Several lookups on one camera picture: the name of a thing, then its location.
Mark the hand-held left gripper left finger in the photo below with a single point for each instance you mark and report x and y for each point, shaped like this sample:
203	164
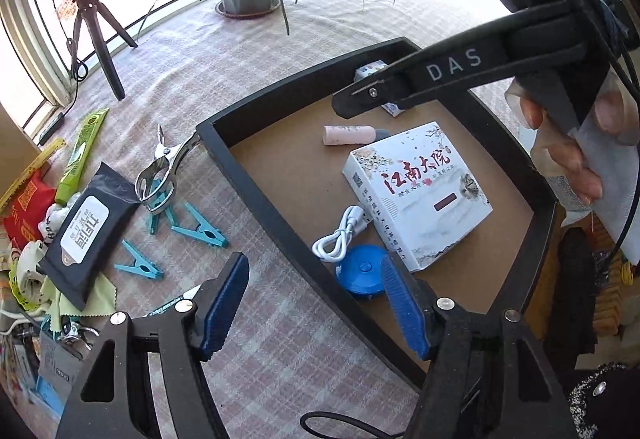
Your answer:
222	304

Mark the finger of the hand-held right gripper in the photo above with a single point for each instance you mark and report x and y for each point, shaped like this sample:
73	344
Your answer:
360	99

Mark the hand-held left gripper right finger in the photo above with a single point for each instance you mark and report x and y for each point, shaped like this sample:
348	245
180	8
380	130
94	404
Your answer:
405	309

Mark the white dotted tissue pack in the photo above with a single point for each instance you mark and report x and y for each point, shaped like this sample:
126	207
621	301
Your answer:
370	69

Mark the teal clothespin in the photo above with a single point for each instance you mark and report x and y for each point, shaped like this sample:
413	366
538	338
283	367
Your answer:
137	264
200	231
151	221

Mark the black tray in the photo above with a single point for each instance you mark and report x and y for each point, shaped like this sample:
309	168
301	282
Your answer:
280	179

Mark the green cloth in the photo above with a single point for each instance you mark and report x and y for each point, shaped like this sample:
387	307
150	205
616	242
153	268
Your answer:
97	296

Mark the metal clamp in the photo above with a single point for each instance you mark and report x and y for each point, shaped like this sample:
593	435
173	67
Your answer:
160	169

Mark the black wet wipes pack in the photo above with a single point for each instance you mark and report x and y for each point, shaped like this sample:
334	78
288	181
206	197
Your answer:
82	229

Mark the person's right hand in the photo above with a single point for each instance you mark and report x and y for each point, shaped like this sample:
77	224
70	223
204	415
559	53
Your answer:
560	154

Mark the pink tube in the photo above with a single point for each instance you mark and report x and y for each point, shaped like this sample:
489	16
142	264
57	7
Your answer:
350	134

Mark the blue tape measure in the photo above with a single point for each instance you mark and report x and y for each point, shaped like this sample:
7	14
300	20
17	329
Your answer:
365	269

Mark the white printed box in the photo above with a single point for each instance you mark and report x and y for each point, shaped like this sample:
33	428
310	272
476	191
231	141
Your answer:
420	199

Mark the silver metal clip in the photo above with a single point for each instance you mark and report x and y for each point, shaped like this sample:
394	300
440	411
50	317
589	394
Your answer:
75	334

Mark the brown plant saucer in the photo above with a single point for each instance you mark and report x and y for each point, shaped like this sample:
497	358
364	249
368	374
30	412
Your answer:
222	11

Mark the grey packet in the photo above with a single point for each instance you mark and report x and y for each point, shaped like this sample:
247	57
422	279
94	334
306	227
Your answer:
57	364

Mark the green tube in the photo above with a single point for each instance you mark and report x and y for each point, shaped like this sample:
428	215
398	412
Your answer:
80	154

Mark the red snack bag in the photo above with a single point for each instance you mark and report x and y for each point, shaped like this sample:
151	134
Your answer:
27	214

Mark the dark sparkly clothing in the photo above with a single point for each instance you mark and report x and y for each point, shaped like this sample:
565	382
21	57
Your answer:
605	399

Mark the yellow strip packet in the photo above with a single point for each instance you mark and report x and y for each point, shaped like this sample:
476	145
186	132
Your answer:
30	174

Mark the white window frame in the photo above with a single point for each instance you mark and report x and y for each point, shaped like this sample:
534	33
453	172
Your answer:
35	44

